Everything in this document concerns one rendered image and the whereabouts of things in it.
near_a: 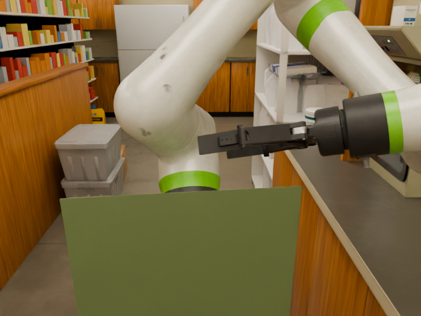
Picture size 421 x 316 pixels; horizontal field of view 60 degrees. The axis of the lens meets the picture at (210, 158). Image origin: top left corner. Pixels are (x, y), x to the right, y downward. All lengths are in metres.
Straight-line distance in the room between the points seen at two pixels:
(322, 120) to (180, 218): 0.26
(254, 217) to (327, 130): 0.17
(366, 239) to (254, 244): 0.60
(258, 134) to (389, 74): 0.30
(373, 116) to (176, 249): 0.35
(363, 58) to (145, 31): 5.48
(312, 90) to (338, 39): 1.81
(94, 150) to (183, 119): 2.35
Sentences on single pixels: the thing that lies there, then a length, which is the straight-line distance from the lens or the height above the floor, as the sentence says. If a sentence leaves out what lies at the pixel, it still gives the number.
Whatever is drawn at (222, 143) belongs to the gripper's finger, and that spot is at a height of 1.35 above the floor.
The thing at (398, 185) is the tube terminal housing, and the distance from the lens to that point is 1.50.
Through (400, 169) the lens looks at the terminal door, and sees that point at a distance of 1.45.
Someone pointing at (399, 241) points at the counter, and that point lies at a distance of 1.18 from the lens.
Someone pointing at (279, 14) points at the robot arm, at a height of 1.54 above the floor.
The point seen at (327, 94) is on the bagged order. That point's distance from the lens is 2.63.
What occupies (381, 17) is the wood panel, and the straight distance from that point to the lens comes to 1.67.
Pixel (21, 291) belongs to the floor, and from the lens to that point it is 2.60.
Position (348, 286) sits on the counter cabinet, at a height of 0.76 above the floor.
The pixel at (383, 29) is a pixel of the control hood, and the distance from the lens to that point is 1.40.
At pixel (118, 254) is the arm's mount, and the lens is 0.59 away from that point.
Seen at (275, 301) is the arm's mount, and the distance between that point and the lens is 0.68.
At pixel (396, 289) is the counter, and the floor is 0.94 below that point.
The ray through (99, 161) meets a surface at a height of 0.50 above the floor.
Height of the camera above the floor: 1.51
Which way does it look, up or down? 20 degrees down
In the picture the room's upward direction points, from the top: straight up
